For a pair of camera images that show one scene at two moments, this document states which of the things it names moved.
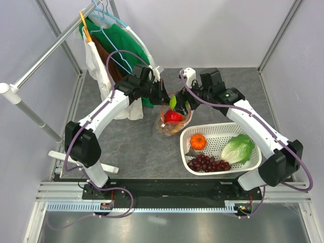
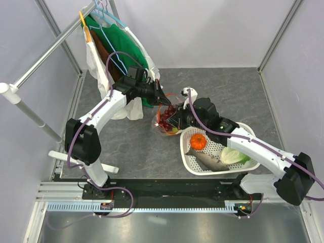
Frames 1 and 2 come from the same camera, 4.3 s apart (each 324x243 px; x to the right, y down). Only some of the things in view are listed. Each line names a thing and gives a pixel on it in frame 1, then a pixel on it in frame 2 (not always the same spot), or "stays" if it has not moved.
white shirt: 96,72 stays
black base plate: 232,190 stays
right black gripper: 184,94 -> 177,119
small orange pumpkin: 198,142 stays
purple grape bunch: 201,162 -> 169,111
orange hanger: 87,35 stays
